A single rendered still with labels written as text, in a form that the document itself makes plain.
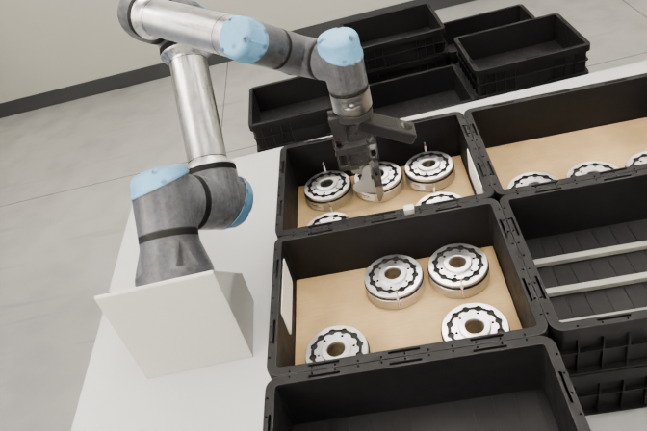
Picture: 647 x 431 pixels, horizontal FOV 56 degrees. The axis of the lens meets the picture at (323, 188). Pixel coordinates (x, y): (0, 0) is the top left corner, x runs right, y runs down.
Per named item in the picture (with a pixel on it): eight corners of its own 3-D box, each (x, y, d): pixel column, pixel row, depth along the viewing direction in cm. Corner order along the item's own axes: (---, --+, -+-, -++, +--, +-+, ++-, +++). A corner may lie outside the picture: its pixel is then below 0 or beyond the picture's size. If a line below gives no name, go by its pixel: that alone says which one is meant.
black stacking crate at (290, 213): (465, 155, 137) (461, 113, 130) (499, 245, 113) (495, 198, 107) (294, 189, 142) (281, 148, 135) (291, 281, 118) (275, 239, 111)
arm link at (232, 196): (174, 238, 128) (132, 5, 139) (227, 235, 140) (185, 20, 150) (212, 222, 121) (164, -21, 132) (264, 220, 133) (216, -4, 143)
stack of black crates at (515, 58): (483, 175, 235) (475, 72, 208) (462, 135, 259) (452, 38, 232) (587, 152, 233) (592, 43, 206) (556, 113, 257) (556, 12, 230)
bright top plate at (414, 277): (368, 304, 103) (367, 301, 103) (362, 262, 111) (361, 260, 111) (427, 292, 102) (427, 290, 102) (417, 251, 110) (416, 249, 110)
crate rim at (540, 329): (270, 387, 88) (265, 377, 87) (277, 246, 112) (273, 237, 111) (552, 343, 84) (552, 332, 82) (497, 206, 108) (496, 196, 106)
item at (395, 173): (398, 159, 134) (398, 157, 133) (404, 187, 126) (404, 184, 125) (352, 168, 135) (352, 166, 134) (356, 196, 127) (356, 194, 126)
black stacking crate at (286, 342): (288, 422, 94) (268, 379, 87) (291, 283, 118) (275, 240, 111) (550, 384, 90) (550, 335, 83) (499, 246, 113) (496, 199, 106)
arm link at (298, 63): (259, 24, 114) (302, 30, 107) (298, 37, 122) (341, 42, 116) (250, 66, 115) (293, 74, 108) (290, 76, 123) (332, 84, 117)
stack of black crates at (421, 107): (381, 198, 238) (365, 126, 218) (370, 156, 262) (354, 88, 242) (482, 175, 235) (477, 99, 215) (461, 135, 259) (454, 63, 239)
